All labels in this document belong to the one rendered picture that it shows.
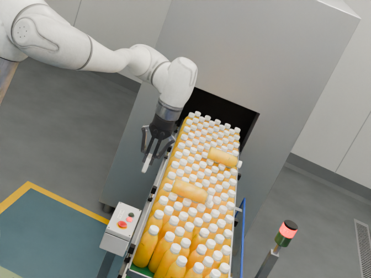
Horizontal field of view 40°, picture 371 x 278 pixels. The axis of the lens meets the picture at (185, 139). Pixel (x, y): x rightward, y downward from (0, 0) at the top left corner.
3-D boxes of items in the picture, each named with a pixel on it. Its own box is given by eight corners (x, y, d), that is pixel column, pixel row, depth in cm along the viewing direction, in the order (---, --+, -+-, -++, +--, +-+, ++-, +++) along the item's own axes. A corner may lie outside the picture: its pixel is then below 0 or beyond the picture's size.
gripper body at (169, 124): (179, 116, 182) (169, 138, 186) (156, 107, 182) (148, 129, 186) (175, 124, 176) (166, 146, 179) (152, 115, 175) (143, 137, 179)
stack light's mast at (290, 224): (268, 254, 219) (284, 225, 212) (268, 245, 224) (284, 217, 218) (281, 260, 219) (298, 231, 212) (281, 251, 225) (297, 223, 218)
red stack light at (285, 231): (279, 234, 214) (283, 227, 213) (279, 226, 220) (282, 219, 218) (293, 240, 214) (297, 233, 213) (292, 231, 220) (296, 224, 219)
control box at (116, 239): (98, 247, 198) (106, 227, 194) (111, 219, 216) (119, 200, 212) (122, 257, 198) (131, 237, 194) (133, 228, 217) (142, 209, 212)
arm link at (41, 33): (100, 38, 130) (70, 15, 137) (46, 16, 115) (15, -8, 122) (77, 82, 133) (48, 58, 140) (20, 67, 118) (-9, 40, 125)
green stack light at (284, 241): (274, 243, 216) (279, 234, 214) (274, 235, 222) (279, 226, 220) (288, 249, 216) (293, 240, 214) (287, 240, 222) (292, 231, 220)
